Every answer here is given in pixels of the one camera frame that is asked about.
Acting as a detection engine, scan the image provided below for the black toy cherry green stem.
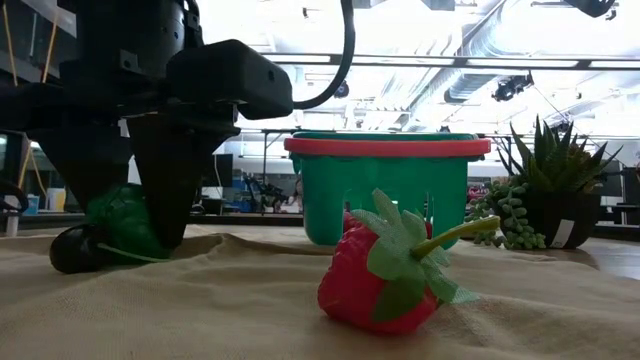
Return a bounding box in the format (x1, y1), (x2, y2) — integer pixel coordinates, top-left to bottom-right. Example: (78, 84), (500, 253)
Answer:
(48, 223), (171, 275)

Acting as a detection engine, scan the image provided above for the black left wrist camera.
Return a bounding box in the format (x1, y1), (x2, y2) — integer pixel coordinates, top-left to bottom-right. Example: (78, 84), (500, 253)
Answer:
(166, 38), (295, 121)

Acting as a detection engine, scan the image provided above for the black cable loop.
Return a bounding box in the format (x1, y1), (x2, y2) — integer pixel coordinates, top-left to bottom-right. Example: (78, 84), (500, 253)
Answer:
(0, 177), (30, 214)

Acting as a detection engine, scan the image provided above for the tan cloth mat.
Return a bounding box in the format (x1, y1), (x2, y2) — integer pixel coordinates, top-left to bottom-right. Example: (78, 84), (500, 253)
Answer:
(0, 223), (640, 360)

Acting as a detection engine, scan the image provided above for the black computer monitor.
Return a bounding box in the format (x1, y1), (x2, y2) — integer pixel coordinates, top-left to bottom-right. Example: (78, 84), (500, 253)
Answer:
(202, 153), (235, 189)

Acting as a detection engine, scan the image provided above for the red toy strawberry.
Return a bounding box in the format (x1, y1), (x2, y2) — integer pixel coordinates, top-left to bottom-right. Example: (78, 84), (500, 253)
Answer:
(317, 188), (501, 336)

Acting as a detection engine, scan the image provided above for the white bucket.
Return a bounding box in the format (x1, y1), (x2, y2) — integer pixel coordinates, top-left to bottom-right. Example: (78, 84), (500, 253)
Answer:
(46, 187), (67, 213)

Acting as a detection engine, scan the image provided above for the yellow cable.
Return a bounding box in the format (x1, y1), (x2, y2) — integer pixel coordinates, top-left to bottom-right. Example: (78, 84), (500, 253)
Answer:
(0, 0), (62, 199)

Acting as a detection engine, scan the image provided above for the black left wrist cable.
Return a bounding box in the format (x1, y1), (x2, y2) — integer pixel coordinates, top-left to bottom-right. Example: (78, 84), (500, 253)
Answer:
(292, 0), (357, 111)

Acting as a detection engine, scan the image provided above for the potted artificial succulent plant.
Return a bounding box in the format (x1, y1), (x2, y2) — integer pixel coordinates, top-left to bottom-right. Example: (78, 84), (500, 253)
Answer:
(463, 115), (624, 251)

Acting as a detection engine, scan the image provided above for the dark green toy bell pepper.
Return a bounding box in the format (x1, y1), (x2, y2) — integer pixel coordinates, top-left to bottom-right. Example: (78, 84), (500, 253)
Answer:
(84, 182), (172, 261)

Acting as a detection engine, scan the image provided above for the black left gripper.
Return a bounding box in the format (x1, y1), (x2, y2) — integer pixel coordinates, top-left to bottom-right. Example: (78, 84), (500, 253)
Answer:
(0, 49), (242, 251)

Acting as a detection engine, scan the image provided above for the white plastic post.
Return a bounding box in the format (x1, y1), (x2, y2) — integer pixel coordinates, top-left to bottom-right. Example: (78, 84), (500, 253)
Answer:
(4, 195), (21, 239)

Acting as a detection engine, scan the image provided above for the teal basket orange rim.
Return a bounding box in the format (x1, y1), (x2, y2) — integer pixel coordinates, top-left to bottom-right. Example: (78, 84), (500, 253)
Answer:
(283, 131), (493, 250)

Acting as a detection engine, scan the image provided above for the long LED light bar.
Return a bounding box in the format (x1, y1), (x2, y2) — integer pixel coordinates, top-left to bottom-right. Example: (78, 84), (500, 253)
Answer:
(259, 49), (640, 71)

